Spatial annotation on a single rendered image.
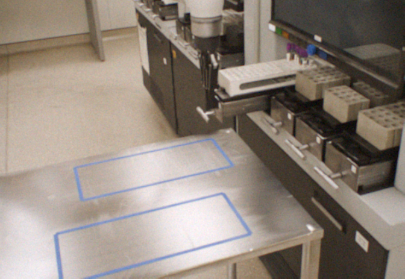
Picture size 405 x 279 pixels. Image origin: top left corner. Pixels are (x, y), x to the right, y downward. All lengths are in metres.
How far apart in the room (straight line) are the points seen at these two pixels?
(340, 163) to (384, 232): 0.19
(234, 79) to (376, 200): 0.56
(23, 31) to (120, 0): 0.97
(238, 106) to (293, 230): 0.62
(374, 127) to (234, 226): 0.45
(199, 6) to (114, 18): 3.66
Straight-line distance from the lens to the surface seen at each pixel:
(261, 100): 1.49
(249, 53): 1.81
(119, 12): 4.98
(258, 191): 1.02
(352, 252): 1.29
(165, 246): 0.90
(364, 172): 1.17
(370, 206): 1.16
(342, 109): 1.30
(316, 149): 1.30
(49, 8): 4.90
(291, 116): 1.38
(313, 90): 1.41
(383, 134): 1.18
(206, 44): 1.39
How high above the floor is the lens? 1.41
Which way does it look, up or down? 27 degrees down
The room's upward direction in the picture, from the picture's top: 3 degrees counter-clockwise
